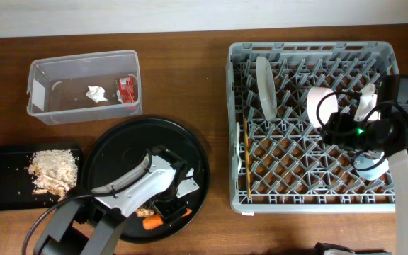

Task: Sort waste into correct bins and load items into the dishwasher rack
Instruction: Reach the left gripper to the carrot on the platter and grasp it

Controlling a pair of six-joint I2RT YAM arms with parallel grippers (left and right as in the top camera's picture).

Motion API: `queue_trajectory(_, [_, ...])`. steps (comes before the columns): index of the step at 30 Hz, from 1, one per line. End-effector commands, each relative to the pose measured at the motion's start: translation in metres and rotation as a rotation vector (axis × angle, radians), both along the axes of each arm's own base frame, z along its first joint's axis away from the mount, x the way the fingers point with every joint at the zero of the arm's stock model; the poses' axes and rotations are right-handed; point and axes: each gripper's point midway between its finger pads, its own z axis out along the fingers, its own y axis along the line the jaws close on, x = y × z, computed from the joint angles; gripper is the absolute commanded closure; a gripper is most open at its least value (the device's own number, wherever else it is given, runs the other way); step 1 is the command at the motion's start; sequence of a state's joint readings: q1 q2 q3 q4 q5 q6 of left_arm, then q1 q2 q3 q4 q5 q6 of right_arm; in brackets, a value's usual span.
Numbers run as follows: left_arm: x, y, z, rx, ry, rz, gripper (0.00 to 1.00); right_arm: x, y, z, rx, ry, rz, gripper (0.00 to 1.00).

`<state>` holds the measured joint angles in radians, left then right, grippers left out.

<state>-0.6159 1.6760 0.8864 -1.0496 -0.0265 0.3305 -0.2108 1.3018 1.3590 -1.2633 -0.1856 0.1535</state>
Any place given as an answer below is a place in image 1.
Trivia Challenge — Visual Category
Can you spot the grey plate with rice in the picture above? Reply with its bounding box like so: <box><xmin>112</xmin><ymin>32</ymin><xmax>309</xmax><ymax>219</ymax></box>
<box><xmin>256</xmin><ymin>56</ymin><xmax>277</xmax><ymax>121</ymax></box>

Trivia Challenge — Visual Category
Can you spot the round black serving tray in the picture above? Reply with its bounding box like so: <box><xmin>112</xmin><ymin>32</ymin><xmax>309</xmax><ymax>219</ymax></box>
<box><xmin>78</xmin><ymin>117</ymin><xmax>210</xmax><ymax>244</ymax></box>

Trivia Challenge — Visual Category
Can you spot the white plastic fork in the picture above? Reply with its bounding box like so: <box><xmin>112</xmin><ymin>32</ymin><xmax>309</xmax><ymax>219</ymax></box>
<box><xmin>235</xmin><ymin>122</ymin><xmax>242</xmax><ymax>174</ymax></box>

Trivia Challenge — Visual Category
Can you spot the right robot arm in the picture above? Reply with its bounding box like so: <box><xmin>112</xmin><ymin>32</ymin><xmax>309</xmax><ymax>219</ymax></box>
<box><xmin>308</xmin><ymin>74</ymin><xmax>408</xmax><ymax>254</ymax></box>

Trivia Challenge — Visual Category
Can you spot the blue plastic cup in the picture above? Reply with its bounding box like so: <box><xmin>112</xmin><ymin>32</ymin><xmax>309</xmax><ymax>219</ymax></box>
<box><xmin>353</xmin><ymin>152</ymin><xmax>389</xmax><ymax>181</ymax></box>

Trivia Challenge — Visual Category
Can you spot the pink shallow bowl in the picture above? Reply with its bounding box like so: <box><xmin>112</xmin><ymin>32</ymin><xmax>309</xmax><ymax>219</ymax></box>
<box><xmin>306</xmin><ymin>86</ymin><xmax>339</xmax><ymax>129</ymax></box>

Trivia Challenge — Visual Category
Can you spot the grey dishwasher rack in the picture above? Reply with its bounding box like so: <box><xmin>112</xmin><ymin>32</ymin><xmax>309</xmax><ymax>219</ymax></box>
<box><xmin>226</xmin><ymin>41</ymin><xmax>399</xmax><ymax>215</ymax></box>

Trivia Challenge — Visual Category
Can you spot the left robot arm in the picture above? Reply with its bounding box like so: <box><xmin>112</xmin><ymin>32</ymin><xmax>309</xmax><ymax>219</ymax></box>
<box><xmin>33</xmin><ymin>145</ymin><xmax>203</xmax><ymax>254</ymax></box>

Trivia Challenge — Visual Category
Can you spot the black rectangular tray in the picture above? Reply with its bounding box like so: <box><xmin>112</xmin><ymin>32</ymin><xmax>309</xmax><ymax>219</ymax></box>
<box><xmin>0</xmin><ymin>142</ymin><xmax>83</xmax><ymax>211</ymax></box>

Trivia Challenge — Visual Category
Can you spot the orange carrot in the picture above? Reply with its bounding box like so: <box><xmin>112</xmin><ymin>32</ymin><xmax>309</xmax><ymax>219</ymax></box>
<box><xmin>142</xmin><ymin>208</ymin><xmax>193</xmax><ymax>232</ymax></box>

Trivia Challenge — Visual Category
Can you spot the red snack wrapper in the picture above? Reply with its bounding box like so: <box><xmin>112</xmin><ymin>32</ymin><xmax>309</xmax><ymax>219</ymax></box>
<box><xmin>116</xmin><ymin>76</ymin><xmax>135</xmax><ymax>103</ymax></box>

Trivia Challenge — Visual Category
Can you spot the rice and shells pile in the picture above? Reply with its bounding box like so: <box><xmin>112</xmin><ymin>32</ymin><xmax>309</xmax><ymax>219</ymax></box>
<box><xmin>28</xmin><ymin>149</ymin><xmax>79</xmax><ymax>201</ymax></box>

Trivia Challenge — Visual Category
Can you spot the brown walnut shell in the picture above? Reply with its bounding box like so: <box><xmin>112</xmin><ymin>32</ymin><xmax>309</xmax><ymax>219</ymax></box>
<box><xmin>135</xmin><ymin>208</ymin><xmax>155</xmax><ymax>218</ymax></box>

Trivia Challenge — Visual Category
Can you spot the clear plastic bin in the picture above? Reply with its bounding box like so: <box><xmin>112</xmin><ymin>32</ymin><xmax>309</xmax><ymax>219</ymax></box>
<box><xmin>26</xmin><ymin>50</ymin><xmax>142</xmax><ymax>125</ymax></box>

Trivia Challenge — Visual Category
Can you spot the white tissue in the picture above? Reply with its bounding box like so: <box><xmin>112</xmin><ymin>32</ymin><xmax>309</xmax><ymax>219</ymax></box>
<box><xmin>85</xmin><ymin>86</ymin><xmax>108</xmax><ymax>103</ymax></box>

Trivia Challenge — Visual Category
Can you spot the small white cup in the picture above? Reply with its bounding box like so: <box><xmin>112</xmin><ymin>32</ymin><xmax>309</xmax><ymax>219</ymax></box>
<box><xmin>354</xmin><ymin>110</ymin><xmax>380</xmax><ymax>122</ymax></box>

